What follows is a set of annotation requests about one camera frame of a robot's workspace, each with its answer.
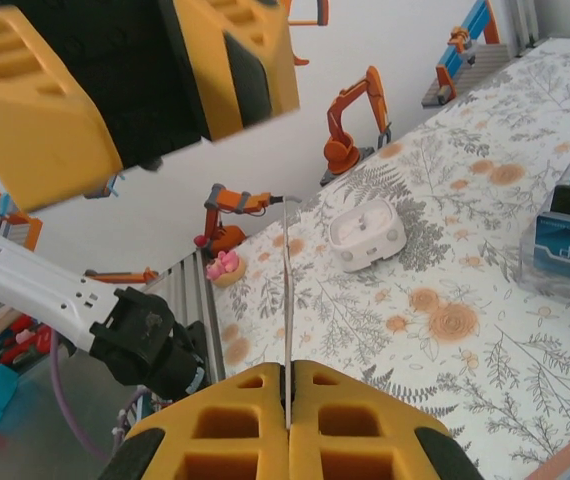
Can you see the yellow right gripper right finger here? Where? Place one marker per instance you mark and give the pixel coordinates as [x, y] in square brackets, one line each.
[400, 450]

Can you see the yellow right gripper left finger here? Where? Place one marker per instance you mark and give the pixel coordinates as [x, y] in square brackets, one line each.
[175, 450]

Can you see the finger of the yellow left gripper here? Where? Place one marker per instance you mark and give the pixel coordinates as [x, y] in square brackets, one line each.
[30, 125]
[255, 65]

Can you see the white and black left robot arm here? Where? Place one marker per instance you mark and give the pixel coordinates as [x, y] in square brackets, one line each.
[40, 285]

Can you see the clear acrylic card stand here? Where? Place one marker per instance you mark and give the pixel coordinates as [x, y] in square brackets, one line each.
[530, 270]

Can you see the orange grey claw machine sticker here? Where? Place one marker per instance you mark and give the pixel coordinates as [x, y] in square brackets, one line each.
[322, 15]

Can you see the small pink pig toy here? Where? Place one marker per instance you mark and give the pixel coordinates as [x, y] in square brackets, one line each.
[225, 267]

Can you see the white rounded plastic toy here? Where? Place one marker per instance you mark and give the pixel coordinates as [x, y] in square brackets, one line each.
[367, 240]

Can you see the orange gantry wall sticker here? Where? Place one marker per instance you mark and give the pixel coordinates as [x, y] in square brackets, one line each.
[20, 232]

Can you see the aluminium mounting rail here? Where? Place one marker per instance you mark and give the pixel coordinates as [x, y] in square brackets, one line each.
[205, 300]

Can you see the orange welding robot wall sticker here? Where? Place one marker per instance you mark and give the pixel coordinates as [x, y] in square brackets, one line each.
[225, 235]

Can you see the blue orange conveyor wall sticker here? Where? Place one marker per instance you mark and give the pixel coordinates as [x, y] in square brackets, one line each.
[470, 55]

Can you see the aluminium frame post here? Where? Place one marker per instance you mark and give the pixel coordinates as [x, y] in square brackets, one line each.
[522, 25]

